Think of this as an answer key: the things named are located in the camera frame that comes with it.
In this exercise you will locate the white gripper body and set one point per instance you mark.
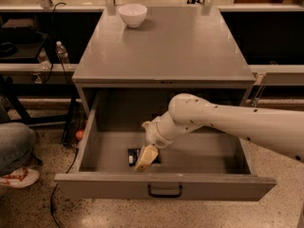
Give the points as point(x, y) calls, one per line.
point(154, 134)

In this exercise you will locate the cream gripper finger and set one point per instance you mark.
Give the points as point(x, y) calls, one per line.
point(147, 155)

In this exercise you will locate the dark blue rxbar wrapper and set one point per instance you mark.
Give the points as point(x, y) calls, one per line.
point(133, 156)

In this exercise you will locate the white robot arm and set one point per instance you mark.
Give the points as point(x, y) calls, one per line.
point(281, 131)

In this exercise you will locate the grey open top drawer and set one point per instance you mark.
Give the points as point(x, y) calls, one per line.
point(208, 164)

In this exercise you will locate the orange ball on floor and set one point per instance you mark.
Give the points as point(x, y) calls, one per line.
point(79, 135)

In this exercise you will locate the grey metal cabinet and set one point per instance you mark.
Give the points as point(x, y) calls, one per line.
point(176, 47)

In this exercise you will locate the white ceramic bowl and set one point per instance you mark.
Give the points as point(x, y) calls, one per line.
point(133, 15)

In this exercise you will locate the black side table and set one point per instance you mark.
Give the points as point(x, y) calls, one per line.
point(32, 82)

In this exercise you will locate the white and orange sneaker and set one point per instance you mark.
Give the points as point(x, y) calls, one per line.
point(20, 178)

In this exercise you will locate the clear plastic water bottle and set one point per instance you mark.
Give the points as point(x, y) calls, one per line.
point(62, 53)

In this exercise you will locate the person's jeans leg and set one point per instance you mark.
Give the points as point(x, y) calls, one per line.
point(16, 144)

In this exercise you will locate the black box on table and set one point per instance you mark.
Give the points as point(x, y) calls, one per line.
point(19, 31)

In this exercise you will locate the black drawer handle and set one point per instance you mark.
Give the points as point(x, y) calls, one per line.
point(164, 193)

